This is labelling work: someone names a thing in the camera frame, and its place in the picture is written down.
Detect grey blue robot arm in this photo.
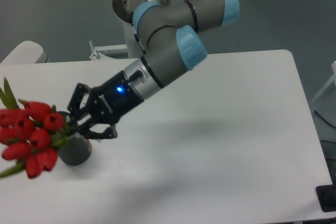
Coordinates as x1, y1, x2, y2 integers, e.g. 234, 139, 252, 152
68, 0, 240, 140

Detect white frame at right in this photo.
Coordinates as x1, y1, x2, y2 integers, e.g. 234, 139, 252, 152
309, 61, 335, 111

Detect black cable on floor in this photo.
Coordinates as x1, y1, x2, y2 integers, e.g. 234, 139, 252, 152
314, 110, 336, 128

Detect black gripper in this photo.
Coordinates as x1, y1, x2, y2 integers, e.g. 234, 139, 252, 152
67, 70, 144, 140

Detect white rounded side table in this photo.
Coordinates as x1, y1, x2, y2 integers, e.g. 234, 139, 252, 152
1, 40, 50, 66

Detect black box at table edge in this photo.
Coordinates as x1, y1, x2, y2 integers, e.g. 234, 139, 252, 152
316, 185, 335, 212

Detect black cable on pedestal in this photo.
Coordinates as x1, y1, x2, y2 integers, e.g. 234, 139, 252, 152
133, 33, 147, 54

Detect red tulip bouquet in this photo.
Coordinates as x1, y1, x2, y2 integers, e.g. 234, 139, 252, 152
1, 79, 75, 179

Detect black ribbed cylindrical vase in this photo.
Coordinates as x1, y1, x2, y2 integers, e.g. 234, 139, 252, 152
56, 110, 92, 166

